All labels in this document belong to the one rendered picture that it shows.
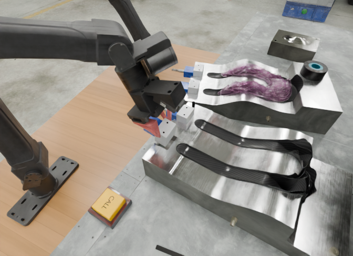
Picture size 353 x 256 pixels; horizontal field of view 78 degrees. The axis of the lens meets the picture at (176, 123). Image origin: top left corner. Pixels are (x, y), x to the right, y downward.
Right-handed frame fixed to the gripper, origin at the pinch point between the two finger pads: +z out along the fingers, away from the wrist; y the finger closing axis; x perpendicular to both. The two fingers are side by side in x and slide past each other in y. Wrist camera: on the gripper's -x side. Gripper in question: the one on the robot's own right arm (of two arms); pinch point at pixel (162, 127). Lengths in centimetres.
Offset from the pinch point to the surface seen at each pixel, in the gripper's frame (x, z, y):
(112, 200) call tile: 5.8, 7.0, -20.5
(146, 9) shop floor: 242, 46, 255
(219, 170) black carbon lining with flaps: -13.9, 12.1, -0.7
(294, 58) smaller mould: -15, 28, 76
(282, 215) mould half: -30.7, 11.4, -6.3
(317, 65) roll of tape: -27, 17, 53
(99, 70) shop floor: 181, 47, 88
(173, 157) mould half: -3.3, 6.6, -4.2
